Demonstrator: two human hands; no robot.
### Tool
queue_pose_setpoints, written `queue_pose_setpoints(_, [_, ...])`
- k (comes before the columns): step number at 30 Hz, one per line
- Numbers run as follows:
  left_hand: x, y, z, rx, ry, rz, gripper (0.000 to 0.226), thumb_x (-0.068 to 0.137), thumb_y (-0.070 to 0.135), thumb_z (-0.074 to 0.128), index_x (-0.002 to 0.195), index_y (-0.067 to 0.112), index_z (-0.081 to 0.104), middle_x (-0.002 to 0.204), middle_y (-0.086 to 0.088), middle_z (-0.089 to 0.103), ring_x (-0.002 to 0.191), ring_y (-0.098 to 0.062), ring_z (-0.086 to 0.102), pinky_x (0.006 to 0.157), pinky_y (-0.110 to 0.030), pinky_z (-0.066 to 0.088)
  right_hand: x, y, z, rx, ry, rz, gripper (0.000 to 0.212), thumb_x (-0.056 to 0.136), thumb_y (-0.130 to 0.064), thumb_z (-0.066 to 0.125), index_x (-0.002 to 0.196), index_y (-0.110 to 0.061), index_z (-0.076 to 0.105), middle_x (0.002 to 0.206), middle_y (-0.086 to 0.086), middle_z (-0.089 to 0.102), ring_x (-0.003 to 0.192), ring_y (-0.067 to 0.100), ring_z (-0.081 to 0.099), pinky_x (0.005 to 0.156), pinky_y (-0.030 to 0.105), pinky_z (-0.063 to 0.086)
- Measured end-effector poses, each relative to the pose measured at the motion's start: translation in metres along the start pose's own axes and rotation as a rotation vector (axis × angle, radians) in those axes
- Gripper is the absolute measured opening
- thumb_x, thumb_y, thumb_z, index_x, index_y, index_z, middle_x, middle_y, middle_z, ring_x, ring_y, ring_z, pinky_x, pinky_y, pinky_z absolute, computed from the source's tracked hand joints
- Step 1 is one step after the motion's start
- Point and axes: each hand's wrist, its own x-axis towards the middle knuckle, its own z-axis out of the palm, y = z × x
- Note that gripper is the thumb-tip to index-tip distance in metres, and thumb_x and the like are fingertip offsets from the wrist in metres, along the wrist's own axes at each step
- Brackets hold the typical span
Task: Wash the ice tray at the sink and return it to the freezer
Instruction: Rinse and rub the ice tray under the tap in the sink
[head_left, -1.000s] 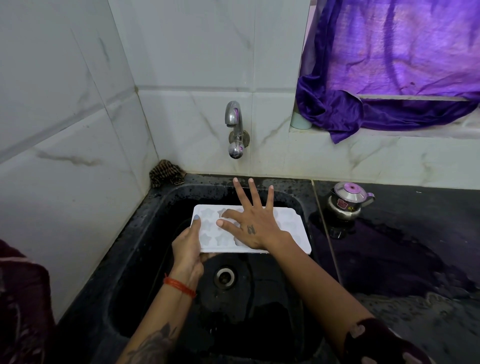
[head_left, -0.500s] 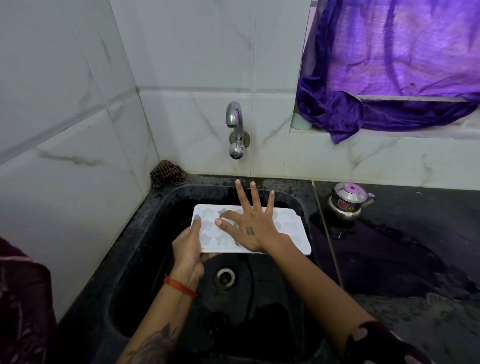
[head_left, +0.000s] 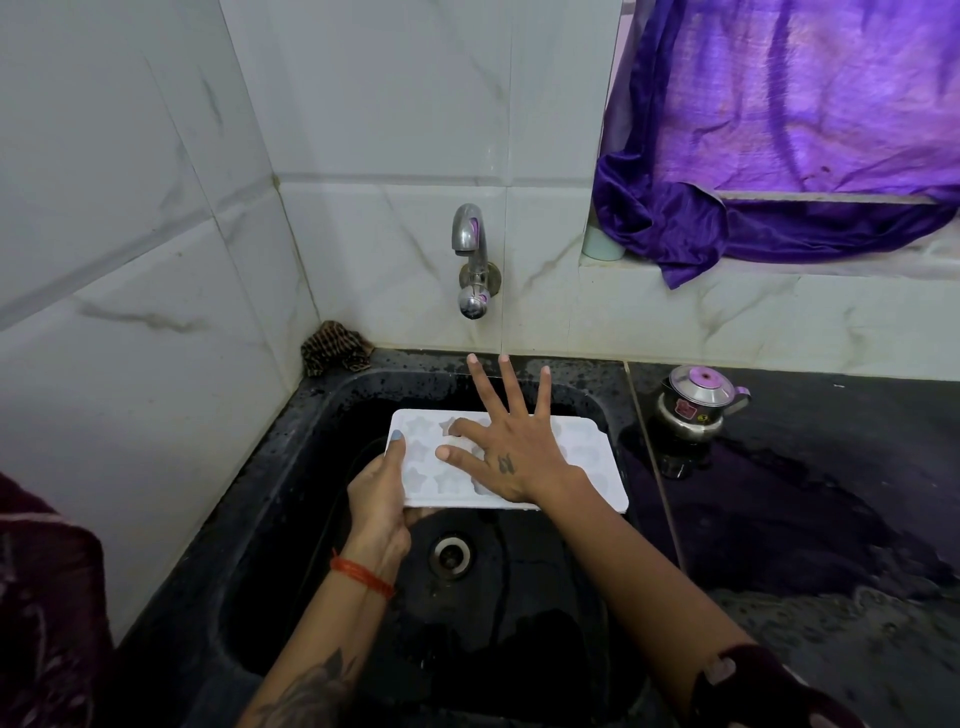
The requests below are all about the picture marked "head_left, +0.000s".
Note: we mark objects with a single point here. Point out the person's right hand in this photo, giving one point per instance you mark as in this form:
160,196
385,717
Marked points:
516,456

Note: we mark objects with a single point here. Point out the person's left hand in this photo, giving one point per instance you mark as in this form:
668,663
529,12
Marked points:
376,496

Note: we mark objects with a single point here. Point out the person's left thumb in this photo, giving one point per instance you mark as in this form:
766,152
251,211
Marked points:
395,454

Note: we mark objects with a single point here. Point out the person's right middle finger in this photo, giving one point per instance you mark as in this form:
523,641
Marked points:
480,384

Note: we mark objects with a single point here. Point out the person's right thumb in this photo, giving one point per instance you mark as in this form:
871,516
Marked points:
456,456

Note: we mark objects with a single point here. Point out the person's right little finger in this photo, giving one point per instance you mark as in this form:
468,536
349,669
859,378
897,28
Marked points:
544,391

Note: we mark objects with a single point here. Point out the white star mould ice tray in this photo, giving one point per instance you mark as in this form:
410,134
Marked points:
585,459

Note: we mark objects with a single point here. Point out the person's left forearm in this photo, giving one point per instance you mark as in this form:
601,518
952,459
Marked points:
324,651

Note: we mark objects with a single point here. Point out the person's right forearm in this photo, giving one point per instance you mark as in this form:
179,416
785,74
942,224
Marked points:
637,577

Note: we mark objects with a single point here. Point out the steel sink drain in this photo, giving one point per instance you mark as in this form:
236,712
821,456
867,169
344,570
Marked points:
451,555

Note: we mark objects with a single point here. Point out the brown checked cloth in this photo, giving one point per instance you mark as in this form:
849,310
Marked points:
333,348

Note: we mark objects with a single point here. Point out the red thread wristband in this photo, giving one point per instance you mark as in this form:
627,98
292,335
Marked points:
363,576

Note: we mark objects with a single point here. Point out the black stone sink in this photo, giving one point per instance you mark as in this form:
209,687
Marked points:
480,600

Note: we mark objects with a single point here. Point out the small steel kettle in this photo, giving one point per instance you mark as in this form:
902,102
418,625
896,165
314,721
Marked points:
696,405

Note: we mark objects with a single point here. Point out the pale green cup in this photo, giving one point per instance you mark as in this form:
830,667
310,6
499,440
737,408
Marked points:
602,243

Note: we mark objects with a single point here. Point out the purple satin curtain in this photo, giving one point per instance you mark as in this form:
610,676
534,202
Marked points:
780,120

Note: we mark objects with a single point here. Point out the dark maroon sleeve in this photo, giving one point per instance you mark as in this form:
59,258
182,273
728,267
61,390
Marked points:
765,690

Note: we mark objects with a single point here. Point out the maroon patterned garment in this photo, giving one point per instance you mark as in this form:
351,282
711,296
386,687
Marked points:
45,600

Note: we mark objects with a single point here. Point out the chrome wall tap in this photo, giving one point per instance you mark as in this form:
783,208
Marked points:
472,261

